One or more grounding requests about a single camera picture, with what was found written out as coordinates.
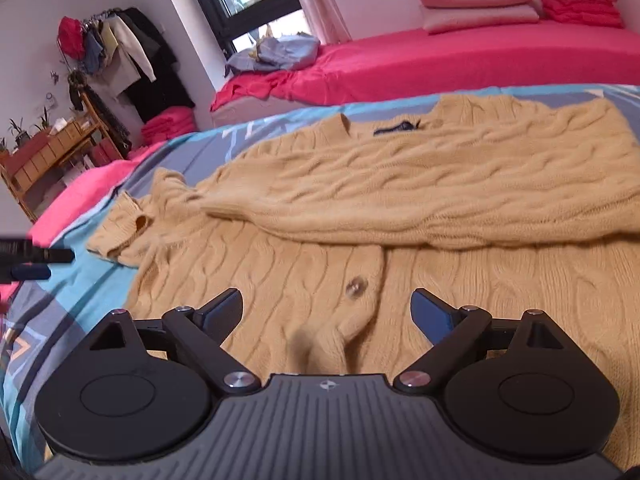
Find red towels pile on floor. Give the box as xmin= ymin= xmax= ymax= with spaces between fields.
xmin=141 ymin=106 xmax=198 ymax=145

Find blue grey crumpled cloth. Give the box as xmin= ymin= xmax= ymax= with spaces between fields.
xmin=224 ymin=34 xmax=321 ymax=77

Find red sheeted mattress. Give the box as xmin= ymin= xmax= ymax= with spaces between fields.
xmin=210 ymin=21 xmax=639 ymax=122

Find wooden shelf unit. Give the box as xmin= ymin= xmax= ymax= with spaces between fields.
xmin=1 ymin=91 xmax=126 ymax=223

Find blue grey patterned bedsheet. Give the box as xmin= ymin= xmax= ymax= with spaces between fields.
xmin=0 ymin=83 xmax=640 ymax=474

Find pink curtain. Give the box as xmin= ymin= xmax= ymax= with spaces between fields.
xmin=299 ymin=0 xmax=352 ymax=44

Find potted plants on shelf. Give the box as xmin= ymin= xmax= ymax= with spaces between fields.
xmin=8 ymin=107 xmax=51 ymax=153

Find tan cable-knit cardigan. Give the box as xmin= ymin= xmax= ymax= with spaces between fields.
xmin=87 ymin=94 xmax=639 ymax=466

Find lower pink folded blanket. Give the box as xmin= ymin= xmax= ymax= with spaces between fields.
xmin=422 ymin=4 xmax=540 ymax=35

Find hanging clothes rack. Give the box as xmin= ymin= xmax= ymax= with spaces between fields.
xmin=56 ymin=6 xmax=195 ymax=122

